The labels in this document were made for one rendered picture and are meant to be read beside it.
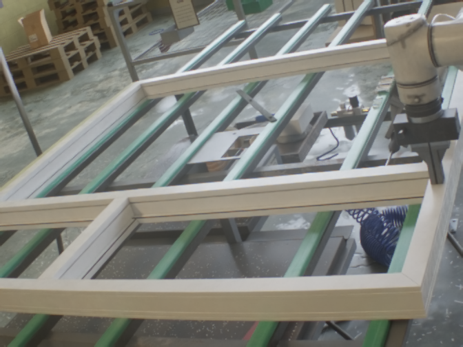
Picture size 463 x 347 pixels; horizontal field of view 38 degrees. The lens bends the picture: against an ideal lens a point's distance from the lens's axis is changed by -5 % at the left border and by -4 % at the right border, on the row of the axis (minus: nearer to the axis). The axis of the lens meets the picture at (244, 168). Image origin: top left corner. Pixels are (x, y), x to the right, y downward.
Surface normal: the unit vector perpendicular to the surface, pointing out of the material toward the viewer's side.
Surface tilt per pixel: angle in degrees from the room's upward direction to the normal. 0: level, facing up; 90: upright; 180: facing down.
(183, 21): 86
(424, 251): 0
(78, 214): 90
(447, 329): 0
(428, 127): 90
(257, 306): 90
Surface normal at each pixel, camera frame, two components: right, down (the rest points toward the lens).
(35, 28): 0.11, 0.37
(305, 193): -0.36, 0.47
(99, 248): 0.89, -0.09
